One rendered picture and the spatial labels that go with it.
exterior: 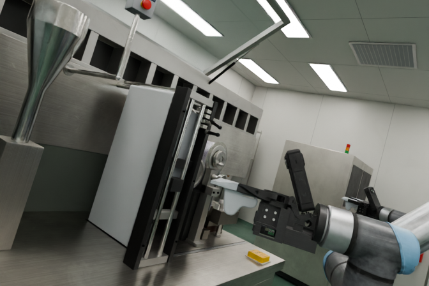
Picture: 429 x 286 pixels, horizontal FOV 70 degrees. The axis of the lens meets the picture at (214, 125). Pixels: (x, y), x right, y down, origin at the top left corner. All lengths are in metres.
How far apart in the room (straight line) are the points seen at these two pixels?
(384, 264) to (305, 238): 0.13
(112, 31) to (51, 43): 0.45
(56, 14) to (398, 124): 5.35
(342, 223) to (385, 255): 0.08
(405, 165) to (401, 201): 0.55
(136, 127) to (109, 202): 0.28
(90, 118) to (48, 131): 0.16
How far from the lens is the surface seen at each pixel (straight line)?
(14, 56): 1.13
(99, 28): 1.26
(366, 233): 0.59
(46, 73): 0.89
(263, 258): 1.35
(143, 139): 1.09
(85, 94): 1.24
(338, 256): 0.75
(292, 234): 0.59
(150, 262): 1.02
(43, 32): 0.88
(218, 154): 1.27
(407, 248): 0.62
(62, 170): 1.26
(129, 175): 1.12
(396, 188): 5.60
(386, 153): 5.66
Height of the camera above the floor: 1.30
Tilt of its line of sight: 4 degrees up
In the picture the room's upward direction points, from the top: 16 degrees clockwise
